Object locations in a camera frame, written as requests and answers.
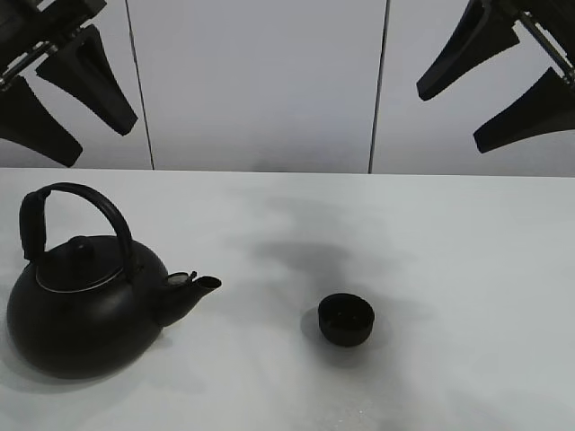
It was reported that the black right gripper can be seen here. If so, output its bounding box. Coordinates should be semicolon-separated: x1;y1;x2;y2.
417;0;574;154

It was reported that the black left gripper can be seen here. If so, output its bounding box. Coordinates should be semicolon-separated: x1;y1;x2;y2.
1;1;137;167

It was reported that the black teapot with handle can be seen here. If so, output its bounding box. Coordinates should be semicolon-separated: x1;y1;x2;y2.
6;182;222;379

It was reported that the small black teacup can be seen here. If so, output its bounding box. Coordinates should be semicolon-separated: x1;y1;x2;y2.
317;293;376;347

